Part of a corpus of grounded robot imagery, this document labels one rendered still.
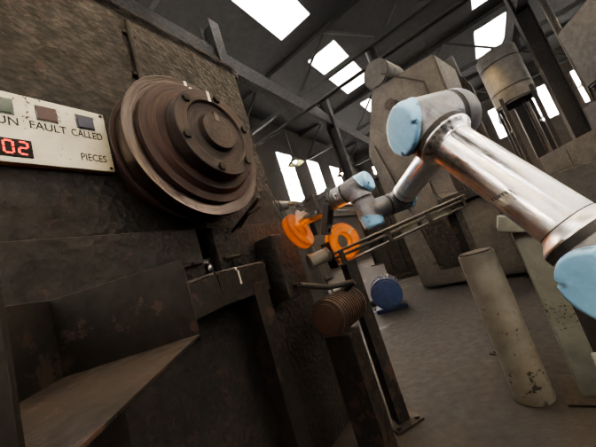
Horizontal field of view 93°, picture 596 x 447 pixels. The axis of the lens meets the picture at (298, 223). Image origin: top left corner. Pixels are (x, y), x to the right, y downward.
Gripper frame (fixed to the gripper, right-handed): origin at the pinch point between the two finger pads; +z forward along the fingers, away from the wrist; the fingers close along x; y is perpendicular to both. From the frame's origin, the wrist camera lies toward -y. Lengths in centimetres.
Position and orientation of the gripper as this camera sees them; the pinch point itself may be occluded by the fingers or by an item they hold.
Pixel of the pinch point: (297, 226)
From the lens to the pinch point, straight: 115.2
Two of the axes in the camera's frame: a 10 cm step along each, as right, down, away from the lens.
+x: -6.1, -0.2, -7.9
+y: -3.2, -9.1, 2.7
